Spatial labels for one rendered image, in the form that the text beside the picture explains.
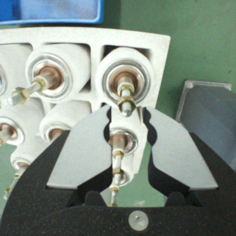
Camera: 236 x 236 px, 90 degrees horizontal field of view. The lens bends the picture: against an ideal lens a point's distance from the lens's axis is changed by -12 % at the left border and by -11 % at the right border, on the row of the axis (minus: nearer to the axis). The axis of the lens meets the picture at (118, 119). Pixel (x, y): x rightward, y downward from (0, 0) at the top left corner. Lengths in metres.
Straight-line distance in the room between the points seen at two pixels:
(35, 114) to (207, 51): 0.53
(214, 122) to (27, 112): 0.43
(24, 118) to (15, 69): 0.10
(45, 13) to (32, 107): 0.29
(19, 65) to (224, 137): 0.43
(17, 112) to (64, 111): 0.10
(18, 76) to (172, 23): 0.42
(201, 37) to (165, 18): 0.13
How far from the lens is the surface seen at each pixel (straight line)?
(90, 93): 0.30
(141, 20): 0.46
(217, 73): 0.57
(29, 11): 0.54
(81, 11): 0.47
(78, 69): 0.22
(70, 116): 0.27
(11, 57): 0.29
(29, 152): 0.39
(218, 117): 0.37
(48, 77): 0.21
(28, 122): 0.32
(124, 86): 0.17
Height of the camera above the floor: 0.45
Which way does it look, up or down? 58 degrees down
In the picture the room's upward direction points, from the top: 178 degrees counter-clockwise
